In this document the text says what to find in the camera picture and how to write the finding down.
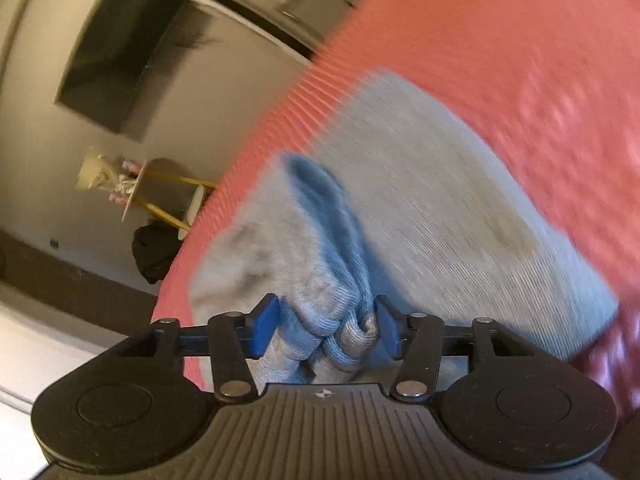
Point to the grey drawer cabinet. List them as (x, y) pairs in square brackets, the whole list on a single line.
[(325, 5)]

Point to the red ribbed bedspread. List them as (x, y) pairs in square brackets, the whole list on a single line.
[(525, 60)]

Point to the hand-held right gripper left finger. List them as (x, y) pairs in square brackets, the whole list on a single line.
[(262, 330)]

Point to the dark wooden door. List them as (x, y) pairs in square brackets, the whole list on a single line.
[(50, 280)]

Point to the cream wrapped flower bouquet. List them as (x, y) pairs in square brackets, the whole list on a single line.
[(97, 172)]

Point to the grey-blue fleece pants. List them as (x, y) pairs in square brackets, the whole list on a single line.
[(425, 185)]

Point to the yellow-legged round side table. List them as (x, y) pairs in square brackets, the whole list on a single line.
[(150, 180)]

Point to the black bag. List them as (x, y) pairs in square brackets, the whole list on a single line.
[(155, 252)]

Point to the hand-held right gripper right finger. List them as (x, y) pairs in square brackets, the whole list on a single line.
[(387, 330)]

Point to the black wall television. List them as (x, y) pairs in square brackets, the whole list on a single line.
[(115, 50)]

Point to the white tower air conditioner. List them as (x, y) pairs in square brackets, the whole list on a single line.
[(240, 15)]

